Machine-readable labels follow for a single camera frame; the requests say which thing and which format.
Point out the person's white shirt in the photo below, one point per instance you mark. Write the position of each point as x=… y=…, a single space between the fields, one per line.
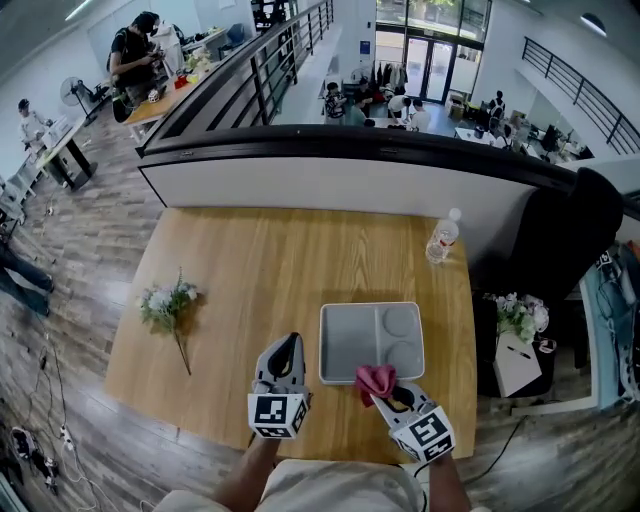
x=340 y=490

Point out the grey compartment tray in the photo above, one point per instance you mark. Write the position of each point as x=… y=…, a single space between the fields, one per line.
x=350 y=340

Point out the white partition with black top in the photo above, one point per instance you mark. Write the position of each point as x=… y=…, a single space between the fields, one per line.
x=325 y=185

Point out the black dome pendant lamp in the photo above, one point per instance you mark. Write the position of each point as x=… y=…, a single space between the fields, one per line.
x=593 y=25

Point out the person's left forearm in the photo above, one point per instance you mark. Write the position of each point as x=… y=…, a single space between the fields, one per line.
x=245 y=475

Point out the large glass window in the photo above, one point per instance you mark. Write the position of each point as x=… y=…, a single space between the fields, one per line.
x=430 y=15

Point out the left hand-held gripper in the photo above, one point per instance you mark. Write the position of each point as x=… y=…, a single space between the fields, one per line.
x=270 y=410

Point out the pale artificial flower bouquet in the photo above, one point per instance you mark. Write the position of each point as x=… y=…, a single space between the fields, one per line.
x=165 y=305

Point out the white artificial flower bunch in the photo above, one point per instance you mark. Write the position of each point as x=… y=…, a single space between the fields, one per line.
x=520 y=317

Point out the black metal railing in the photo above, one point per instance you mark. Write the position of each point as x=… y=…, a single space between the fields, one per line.
x=260 y=75
x=575 y=85

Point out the pale flower arrangement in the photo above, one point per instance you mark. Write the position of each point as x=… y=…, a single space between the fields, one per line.
x=199 y=59

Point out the pink and white wristband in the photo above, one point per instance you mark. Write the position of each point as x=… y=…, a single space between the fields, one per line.
x=547 y=346

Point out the device with checkered tag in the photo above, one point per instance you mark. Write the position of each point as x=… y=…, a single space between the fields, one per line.
x=604 y=260

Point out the glass entrance door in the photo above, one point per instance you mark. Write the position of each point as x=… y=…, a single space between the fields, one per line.
x=440 y=70

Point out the person's right forearm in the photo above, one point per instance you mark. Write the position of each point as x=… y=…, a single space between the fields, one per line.
x=450 y=485

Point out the small yellow block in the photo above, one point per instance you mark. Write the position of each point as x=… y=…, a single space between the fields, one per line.
x=193 y=79

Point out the white power strip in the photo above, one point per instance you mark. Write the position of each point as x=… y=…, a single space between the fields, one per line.
x=67 y=437

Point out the long wooden desk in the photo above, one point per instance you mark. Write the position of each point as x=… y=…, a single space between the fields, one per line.
x=160 y=107

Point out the black office chair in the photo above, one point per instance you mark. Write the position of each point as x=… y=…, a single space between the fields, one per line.
x=565 y=235

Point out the white side desk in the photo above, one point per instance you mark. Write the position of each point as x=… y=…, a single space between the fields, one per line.
x=605 y=350

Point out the black marker pen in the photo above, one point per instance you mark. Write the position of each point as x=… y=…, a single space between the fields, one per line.
x=518 y=352

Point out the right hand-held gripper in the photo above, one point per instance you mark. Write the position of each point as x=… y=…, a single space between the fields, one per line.
x=425 y=435

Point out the black pedestal fan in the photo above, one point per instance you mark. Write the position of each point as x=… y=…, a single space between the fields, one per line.
x=72 y=90

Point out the blue wall sign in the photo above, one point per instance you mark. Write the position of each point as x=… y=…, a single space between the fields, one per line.
x=365 y=48

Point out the rack of hanging coats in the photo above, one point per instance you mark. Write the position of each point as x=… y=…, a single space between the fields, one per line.
x=390 y=77

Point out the white table with black base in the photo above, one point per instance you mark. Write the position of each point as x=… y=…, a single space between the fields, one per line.
x=70 y=155

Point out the pink cloth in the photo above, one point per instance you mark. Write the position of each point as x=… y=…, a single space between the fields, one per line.
x=377 y=382

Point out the white desktop machine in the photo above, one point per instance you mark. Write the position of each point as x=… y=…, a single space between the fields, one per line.
x=55 y=132

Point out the small red block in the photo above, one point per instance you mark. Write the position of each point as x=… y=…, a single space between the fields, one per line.
x=180 y=82

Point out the clear plastic water bottle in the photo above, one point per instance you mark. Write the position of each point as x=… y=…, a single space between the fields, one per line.
x=442 y=237

